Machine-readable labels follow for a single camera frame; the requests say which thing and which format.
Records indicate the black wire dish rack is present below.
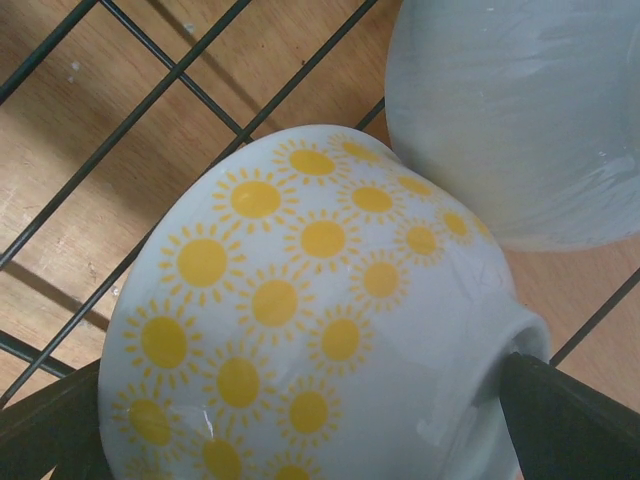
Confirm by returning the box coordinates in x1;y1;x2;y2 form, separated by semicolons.
0;0;640;409

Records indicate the yellow rimmed bowl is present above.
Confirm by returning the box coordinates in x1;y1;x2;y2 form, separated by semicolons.
98;125;550;479

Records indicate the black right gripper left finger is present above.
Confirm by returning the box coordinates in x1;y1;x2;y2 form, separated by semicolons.
1;367;113;479

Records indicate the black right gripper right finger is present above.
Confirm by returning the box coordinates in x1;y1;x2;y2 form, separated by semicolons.
499;353;640;479

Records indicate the white ceramic bowl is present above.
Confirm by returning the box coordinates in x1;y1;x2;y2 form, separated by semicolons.
385;1;639;252

